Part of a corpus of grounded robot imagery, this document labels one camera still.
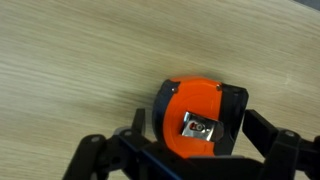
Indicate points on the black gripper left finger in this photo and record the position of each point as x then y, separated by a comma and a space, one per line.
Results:
138, 121

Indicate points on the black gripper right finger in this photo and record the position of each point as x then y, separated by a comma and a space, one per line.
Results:
261, 133

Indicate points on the orange and black measuring tape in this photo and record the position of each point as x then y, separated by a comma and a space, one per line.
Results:
196, 100

